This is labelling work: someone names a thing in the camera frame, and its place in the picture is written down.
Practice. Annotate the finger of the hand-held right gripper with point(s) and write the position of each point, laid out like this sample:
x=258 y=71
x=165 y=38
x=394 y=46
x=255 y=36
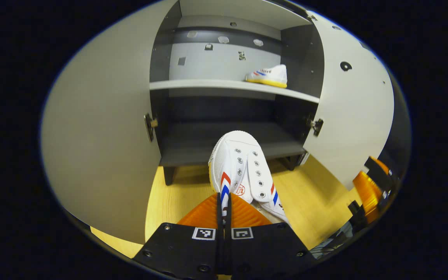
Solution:
x=368 y=198
x=383 y=175

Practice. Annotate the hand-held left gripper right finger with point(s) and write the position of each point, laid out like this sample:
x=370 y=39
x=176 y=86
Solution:
x=263 y=252

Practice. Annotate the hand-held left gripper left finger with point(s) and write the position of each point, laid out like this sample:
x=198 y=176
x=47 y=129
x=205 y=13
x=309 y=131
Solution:
x=181 y=252

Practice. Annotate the white shoe cabinet door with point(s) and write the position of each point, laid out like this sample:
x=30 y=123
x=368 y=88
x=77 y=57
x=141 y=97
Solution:
x=352 y=109
x=103 y=136

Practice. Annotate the white striped shoe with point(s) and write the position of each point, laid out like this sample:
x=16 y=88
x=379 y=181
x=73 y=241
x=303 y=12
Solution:
x=270 y=74
x=233 y=159

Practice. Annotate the white shoe cabinet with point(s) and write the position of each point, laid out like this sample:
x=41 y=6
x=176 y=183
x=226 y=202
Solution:
x=216 y=62

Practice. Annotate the white cabinet shelf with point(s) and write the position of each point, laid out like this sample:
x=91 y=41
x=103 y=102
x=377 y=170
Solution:
x=239 y=9
x=208 y=84

